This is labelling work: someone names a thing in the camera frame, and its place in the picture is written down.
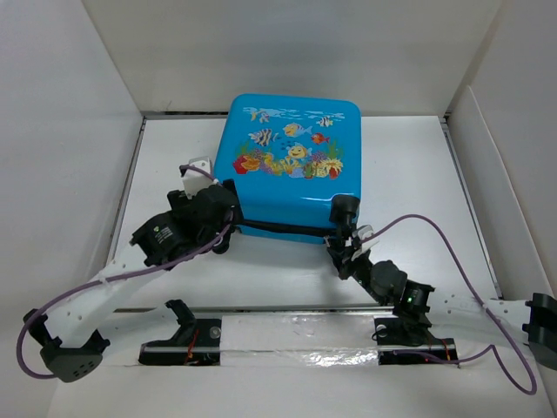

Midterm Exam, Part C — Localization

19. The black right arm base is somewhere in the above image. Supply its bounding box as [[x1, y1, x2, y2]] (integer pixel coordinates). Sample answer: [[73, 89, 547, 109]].
[[372, 317, 459, 366]]

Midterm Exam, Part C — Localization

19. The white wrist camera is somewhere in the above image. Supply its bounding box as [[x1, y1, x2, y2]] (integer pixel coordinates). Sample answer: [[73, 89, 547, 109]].
[[345, 225, 374, 261], [179, 157, 213, 198]]

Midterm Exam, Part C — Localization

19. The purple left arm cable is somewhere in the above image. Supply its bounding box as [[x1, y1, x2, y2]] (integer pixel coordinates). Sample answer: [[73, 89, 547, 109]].
[[16, 163, 238, 381]]

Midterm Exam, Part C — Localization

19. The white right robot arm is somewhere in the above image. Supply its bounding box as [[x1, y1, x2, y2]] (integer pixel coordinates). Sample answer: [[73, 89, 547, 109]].
[[325, 237, 556, 369]]

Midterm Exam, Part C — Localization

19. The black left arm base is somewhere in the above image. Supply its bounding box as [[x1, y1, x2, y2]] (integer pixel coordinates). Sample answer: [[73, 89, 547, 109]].
[[138, 300, 222, 367]]

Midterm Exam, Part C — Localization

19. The blue hard-shell suitcase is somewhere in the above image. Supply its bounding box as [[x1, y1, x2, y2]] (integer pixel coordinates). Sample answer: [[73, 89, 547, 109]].
[[213, 93, 362, 244]]

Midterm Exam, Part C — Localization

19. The aluminium mounting rail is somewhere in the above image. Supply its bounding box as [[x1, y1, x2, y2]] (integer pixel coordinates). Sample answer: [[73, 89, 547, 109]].
[[113, 300, 510, 314]]

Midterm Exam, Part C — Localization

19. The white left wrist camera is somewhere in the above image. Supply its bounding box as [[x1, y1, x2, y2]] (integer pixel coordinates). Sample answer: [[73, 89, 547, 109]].
[[179, 157, 213, 198]]

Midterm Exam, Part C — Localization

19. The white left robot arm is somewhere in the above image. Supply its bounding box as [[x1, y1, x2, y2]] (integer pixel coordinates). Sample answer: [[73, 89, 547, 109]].
[[17, 179, 242, 382]]

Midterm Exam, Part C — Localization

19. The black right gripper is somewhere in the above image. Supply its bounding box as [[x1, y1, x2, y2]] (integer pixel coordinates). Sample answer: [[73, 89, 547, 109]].
[[325, 246, 387, 307]]

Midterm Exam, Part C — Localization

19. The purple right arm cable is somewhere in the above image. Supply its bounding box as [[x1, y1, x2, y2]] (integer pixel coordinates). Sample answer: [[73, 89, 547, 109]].
[[360, 213, 539, 396]]

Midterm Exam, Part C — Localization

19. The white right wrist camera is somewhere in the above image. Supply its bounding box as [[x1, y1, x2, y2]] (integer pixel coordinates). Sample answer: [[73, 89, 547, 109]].
[[345, 225, 374, 261]]

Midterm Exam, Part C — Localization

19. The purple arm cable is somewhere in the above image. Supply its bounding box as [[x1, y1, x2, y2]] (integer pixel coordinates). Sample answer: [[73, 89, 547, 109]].
[[16, 163, 238, 381], [360, 213, 539, 396]]

